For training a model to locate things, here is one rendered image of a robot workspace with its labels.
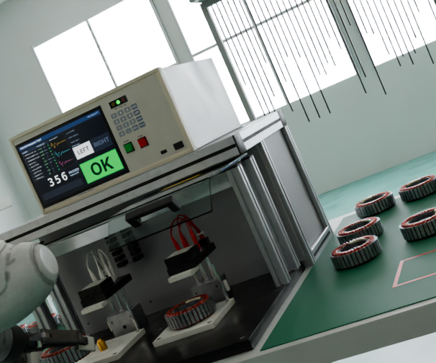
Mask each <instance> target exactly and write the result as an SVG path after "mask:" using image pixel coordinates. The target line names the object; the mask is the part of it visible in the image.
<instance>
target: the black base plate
mask: <svg viewBox="0 0 436 363"><path fill-rule="evenodd" d="M299 263H300V264H301V266H299V268H298V269H296V270H291V271H290V272H289V275H290V277H291V280H290V281H289V283H288V284H282V285H281V286H279V287H276V285H275V283H274V281H273V278H272V276H271V273H270V272H269V273H267V274H263V275H260V276H258V277H255V278H252V279H249V280H246V281H244V282H240V283H238V284H234V285H232V286H230V287H231V288H232V291H233V293H232V294H231V296H230V297H229V299H230V298H234V299H235V304H234V305H233V306H232V307H231V308H230V309H229V311H228V312H227V313H226V315H225V316H224V317H223V319H221V321H220V322H219V323H218V324H217V326H216V327H215V328H212V329H209V330H207V331H203V332H201V333H197V334H194V335H192V336H188V337H186V338H183V339H179V340H177V341H173V342H170V343H167V344H164V345H161V346H157V347H154V346H153V342H154V340H156V338H157V337H159V335H161V334H162V332H163V331H164V330H165V329H166V328H167V327H168V324H167V322H166V320H165V317H164V316H165V314H166V313H167V311H168V310H170V309H171V308H172V307H173V306H171V307H169V308H166V309H163V310H159V311H157V312H154V313H151V314H149V315H146V318H147V320H148V322H147V323H146V324H145V325H144V326H143V327H142V328H144V329H145V332H146V333H145V334H144V335H143V336H142V337H141V338H140V339H139V340H138V341H137V342H136V343H135V344H134V345H133V346H132V347H131V348H130V349H129V350H128V351H127V352H126V353H125V354H124V355H123V356H122V357H121V358H120V359H118V360H115V361H113V362H109V363H212V362H216V361H219V360H221V359H226V358H228V357H232V356H234V355H238V354H241V353H244V352H247V351H251V350H253V349H254V348H255V346H256V344H257V343H258V342H259V340H260V338H261V337H262V335H263V334H264V332H265V330H266V329H267V327H268V326H269V325H270V323H271V321H272V320H273V318H274V317H275V315H276V313H277V312H278V311H279V309H280V308H281V306H282V305H283V303H284V301H285V300H286V298H287V297H288V296H289V294H290V292H291V291H292V289H293V288H294V286H295V284H296V283H297V282H298V280H299V278H300V277H301V275H302V274H303V272H304V270H305V267H304V265H303V262H302V261H300V262H299ZM174 306H175V305H174ZM142 328H141V329H142ZM89 336H91V337H94V343H95V345H96V344H97V340H98V339H103V340H105V341H108V340H110V339H114V338H115V336H114V334H113V333H112V332H111V330H110V328H108V329H105V330H103V331H100V332H97V333H93V334H91V335H89Z"/></svg>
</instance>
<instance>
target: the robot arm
mask: <svg viewBox="0 0 436 363"><path fill-rule="evenodd" d="M58 273H59V268H58V263H57V260H56V258H55V256H54V255H53V253H52V252H51V250H50V249H49V248H47V247H46V246H44V245H42V244H40V243H36V242H22V243H19V244H17V245H11V244H8V243H6V242H5V241H4V240H0V363H40V360H39V358H40V356H41V354H42V353H43V351H44V350H45V349H49V348H59V347H69V346H72V349H75V350H84V351H96V348H95V343H94V337H91V336H83V335H82V330H50V329H46V328H41V329H40V332H39V333H30V332H26V333H25V332H24V331H23V330H22V329H21V328H20V327H19V326H18V325H17V324H18V323H19V322H21V321H22V320H24V319H25V318H26V317H27V316H28V315H29V314H31V313H32V312H33V311H34V310H36V309H37V308H38V307H39V306H40V305H41V304H42V303H43V302H44V301H45V299H46V298H47V297H48V295H49V294H50V293H51V291H52V289H53V287H54V285H55V283H56V281H57V278H58ZM37 341H40V347H38V342H37ZM37 347H38V348H37Z"/></svg>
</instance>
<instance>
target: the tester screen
mask: <svg viewBox="0 0 436 363"><path fill-rule="evenodd" d="M104 133H108V134H109V131H108V130H107V128H106V125H105V123H104V120H103V118H102V116H101V114H100V111H99V110H97V111H95V112H92V113H91V114H89V115H86V116H85V117H82V118H80V119H78V120H76V121H74V122H72V123H70V124H68V125H65V126H63V127H61V128H59V129H57V130H55V131H52V132H51V133H48V134H47V135H44V136H42V137H41V138H38V139H36V140H33V141H32V142H30V143H28V144H26V145H23V146H21V147H19V148H18V149H19V152H20V153H21V155H22V158H23V160H24V162H25V164H26V167H27V169H28V171H29V173H30V176H31V177H32V180H33V182H34V183H35V186H36V188H37V191H38V193H39V195H40V197H41V199H42V202H43V204H44V205H46V204H49V203H51V202H54V201H56V200H59V199H60V198H62V197H65V196H67V195H69V194H72V193H74V192H77V191H78V190H81V189H83V188H85V187H88V186H90V185H92V184H95V183H97V182H100V181H102V180H104V179H106V178H109V177H111V176H114V175H115V174H118V173H120V172H122V171H125V170H126V169H125V167H124V168H123V169H121V170H119V171H116V172H114V173H112V174H110V175H108V176H105V177H103V178H100V179H98V180H96V181H93V182H91V183H89V184H88V183H87V181H86V178H85V176H84V175H83V172H82V170H81V167H80V164H82V163H84V162H86V161H89V160H91V159H93V158H96V157H97V156H100V155H102V154H104V153H106V152H109V151H111V150H113V149H116V147H115V145H114V143H113V140H112V138H111V136H110V134H109V137H110V139H111V141H112V143H113V144H111V145H109V146H107V147H105V148H102V149H101V150H99V151H96V152H94V153H92V154H89V155H87V156H85V157H83V158H80V159H78V160H77V158H76V155H75V153H74V152H73V148H75V147H76V146H78V145H80V144H82V143H85V142H87V141H89V140H92V139H94V138H96V137H98V136H100V135H103V134H104ZM116 151H117V149H116ZM117 154H118V152H117ZM118 156H119V154H118ZM119 158H120V157H119ZM120 161H121V162H122V160H121V159H120ZM122 165H123V163H122ZM123 166H124V165H123ZM63 171H66V173H67V175H68V177H69V180H68V181H65V182H63V183H61V184H59V185H56V186H54V187H52V188H50V187H49V185H48V182H47V180H46V179H48V178H50V177H52V176H55V175H56V174H59V173H61V172H63ZM80 178H81V179H82V181H83V184H82V185H80V186H78V187H76V188H73V189H71V190H68V191H67V192H64V193H62V194H59V195H57V196H55V197H53V198H50V199H48V200H45V201H44V199H43V197H42V195H43V194H45V193H48V192H50V191H52V190H54V189H57V188H59V187H61V186H63V185H66V184H68V183H70V182H73V181H75V180H77V179H80Z"/></svg>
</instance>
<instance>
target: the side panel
mask: <svg viewBox="0 0 436 363"><path fill-rule="evenodd" d="M257 145H258V147H259V150H260V152H261V155H262V157H263V159H264V161H265V164H266V166H267V168H268V171H269V173H270V175H271V178H272V180H273V183H274V184H275V186H276V189H277V191H278V194H279V196H280V198H281V201H282V203H283V206H284V207H285V209H286V212H287V214H288V217H289V219H290V221H291V224H292V225H293V228H294V230H295V233H296V235H297V238H298V239H299V242H300V244H301V247H302V249H303V251H304V254H305V256H306V260H303V261H302V262H303V265H304V267H305V268H307V267H308V266H314V263H315V262H316V260H317V259H318V258H319V255H320V254H321V253H322V251H323V249H324V248H325V246H326V245H327V243H328V241H329V240H330V239H331V237H332V235H333V230H332V228H331V225H330V223H329V220H328V219H327V216H326V214H325V212H324V209H323V207H322V204H321V202H320V200H319V198H318V195H317V193H316V191H315V188H314V186H313V184H312V181H311V179H310V177H309V174H308V172H307V170H306V167H305V165H304V162H303V161H302V158H301V156H300V153H299V151H298V148H297V147H296V144H295V142H294V139H293V137H292V135H291V132H290V130H289V127H288V125H286V126H285V127H282V128H281V129H280V130H278V131H276V132H275V133H274V134H272V135H270V136H268V137H267V138H266V139H264V140H262V141H260V142H259V143H258V144H257Z"/></svg>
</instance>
